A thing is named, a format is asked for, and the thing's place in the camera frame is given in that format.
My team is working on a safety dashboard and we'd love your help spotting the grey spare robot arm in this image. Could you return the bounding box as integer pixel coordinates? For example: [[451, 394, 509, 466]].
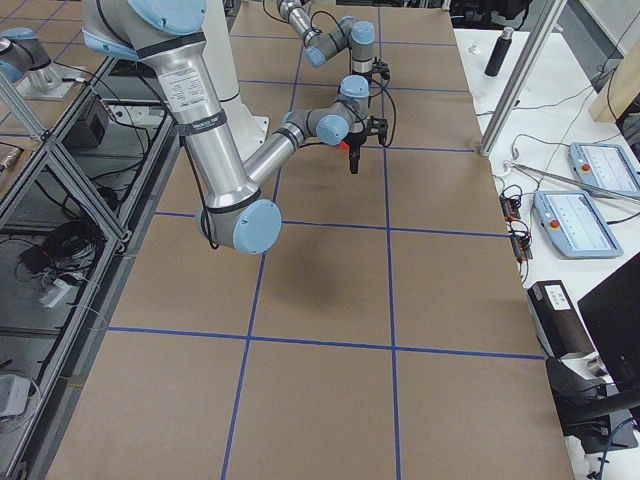
[[1, 27, 84, 100]]

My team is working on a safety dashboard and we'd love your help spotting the red circuit board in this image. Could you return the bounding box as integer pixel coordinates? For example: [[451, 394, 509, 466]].
[[499, 194, 533, 264]]

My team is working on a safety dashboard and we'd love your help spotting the black water bottle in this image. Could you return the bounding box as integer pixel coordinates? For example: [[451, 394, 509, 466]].
[[484, 27, 515, 77]]

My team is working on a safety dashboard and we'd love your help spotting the blue teach pendant near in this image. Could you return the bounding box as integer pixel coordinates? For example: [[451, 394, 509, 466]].
[[533, 190, 624, 259]]

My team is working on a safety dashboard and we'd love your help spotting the blue teach pendant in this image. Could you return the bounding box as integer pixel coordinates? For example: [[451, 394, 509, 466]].
[[569, 142, 639, 198], [533, 190, 624, 259]]

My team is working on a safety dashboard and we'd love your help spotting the blue teach pendant far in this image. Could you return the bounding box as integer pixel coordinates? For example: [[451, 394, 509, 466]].
[[569, 142, 639, 198]]

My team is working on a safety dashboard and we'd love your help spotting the metal rod green tip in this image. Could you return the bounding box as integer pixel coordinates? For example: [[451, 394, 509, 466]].
[[504, 161, 639, 205]]

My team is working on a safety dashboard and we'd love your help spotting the black box white label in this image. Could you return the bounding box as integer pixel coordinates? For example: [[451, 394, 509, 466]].
[[527, 280, 595, 359]]

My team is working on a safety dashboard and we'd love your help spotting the black computer monitor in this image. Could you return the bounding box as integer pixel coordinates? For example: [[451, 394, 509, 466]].
[[545, 256, 639, 435]]

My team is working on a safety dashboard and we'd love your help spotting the white box on floor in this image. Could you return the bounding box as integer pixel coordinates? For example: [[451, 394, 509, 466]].
[[0, 373, 31, 417]]

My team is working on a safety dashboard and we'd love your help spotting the white column pedestal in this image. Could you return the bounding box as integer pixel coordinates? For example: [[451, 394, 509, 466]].
[[202, 0, 269, 161]]

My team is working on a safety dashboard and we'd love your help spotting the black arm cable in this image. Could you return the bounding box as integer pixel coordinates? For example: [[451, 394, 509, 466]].
[[299, 9, 398, 149]]

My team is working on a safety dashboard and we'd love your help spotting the aluminium frame post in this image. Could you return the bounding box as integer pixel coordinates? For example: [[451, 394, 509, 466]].
[[478, 0, 567, 157]]

